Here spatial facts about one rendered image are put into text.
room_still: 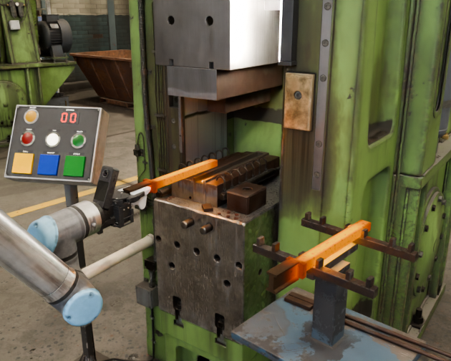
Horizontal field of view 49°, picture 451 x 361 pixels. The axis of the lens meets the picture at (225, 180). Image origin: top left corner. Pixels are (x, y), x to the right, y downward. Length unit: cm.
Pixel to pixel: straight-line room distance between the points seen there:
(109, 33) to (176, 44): 958
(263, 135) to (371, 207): 51
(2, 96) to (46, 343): 415
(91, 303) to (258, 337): 43
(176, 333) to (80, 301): 84
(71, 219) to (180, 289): 67
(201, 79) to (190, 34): 14
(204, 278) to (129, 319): 109
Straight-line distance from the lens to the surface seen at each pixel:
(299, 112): 154
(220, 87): 155
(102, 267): 193
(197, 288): 175
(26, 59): 651
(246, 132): 208
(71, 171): 184
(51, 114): 195
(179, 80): 163
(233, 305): 169
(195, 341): 189
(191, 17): 158
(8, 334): 281
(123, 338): 262
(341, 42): 149
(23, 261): 109
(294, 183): 162
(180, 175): 155
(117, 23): 1130
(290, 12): 151
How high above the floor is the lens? 153
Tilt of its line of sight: 19 degrees down
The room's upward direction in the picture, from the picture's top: straight up
